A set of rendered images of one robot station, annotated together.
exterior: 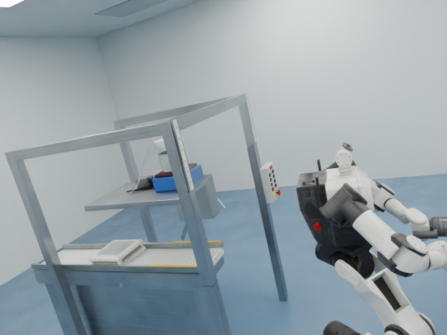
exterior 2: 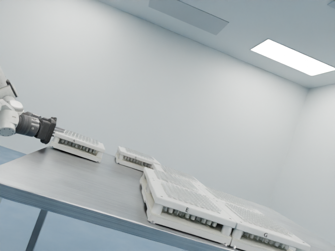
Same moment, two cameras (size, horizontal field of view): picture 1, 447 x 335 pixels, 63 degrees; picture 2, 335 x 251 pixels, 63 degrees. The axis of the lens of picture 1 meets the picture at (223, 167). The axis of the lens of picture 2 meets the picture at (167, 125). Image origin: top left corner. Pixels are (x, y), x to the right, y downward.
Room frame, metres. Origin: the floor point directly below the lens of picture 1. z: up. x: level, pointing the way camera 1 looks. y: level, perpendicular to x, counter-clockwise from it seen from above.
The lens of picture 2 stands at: (-0.09, -0.60, 1.08)
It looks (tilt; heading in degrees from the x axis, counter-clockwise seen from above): 2 degrees up; 324
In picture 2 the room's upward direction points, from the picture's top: 20 degrees clockwise
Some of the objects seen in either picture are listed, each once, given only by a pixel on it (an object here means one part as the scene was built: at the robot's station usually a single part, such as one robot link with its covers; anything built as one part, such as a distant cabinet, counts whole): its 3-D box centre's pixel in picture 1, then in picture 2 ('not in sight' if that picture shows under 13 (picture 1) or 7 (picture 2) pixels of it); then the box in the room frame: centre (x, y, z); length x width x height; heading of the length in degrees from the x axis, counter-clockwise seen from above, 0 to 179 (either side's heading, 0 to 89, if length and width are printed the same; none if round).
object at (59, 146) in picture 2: not in sight; (77, 148); (1.30, -1.10, 0.87); 0.24 x 0.24 x 0.02; 71
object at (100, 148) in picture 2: not in sight; (81, 140); (1.30, -1.10, 0.91); 0.25 x 0.24 x 0.02; 161
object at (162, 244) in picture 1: (133, 245); not in sight; (2.27, 0.70, 0.83); 1.32 x 0.02 x 0.03; 64
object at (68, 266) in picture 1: (106, 267); not in sight; (2.03, 0.82, 0.83); 1.32 x 0.02 x 0.03; 64
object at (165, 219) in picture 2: not in sight; (182, 214); (0.55, -1.23, 0.86); 0.24 x 0.24 x 0.02; 63
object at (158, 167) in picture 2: not in sight; (177, 176); (0.96, -1.52, 0.91); 0.25 x 0.24 x 0.02; 153
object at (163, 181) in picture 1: (178, 176); not in sight; (1.94, 0.25, 1.30); 0.21 x 0.20 x 0.09; 154
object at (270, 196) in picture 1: (270, 182); not in sight; (2.57, -0.31, 0.95); 0.17 x 0.06 x 0.26; 154
